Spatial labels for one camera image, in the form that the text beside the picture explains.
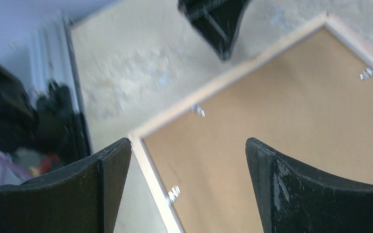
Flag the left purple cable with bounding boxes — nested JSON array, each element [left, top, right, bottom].
[[0, 146, 34, 186]]

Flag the brown cardboard backing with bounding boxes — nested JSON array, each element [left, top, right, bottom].
[[143, 28, 373, 233]]

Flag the white wooden picture frame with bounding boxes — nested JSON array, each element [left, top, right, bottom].
[[128, 12, 373, 233]]

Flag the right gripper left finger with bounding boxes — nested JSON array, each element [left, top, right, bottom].
[[0, 138, 132, 233]]

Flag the small metal frame clip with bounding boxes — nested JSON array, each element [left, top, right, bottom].
[[191, 105, 205, 117]]

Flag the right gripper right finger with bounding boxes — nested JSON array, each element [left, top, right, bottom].
[[245, 137, 373, 233]]

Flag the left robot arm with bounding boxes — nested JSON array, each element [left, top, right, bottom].
[[0, 0, 248, 159]]

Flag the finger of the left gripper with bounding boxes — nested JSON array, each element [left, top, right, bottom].
[[178, 0, 251, 61]]

